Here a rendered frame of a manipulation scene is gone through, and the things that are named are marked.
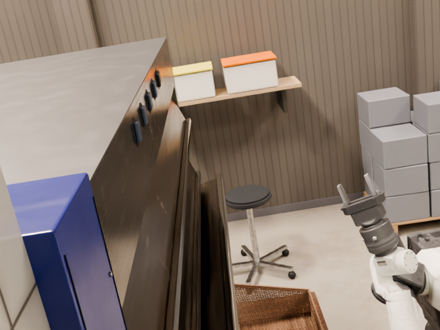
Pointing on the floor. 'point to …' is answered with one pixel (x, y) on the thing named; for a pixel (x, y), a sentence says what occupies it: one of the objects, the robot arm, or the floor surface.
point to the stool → (243, 195)
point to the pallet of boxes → (402, 152)
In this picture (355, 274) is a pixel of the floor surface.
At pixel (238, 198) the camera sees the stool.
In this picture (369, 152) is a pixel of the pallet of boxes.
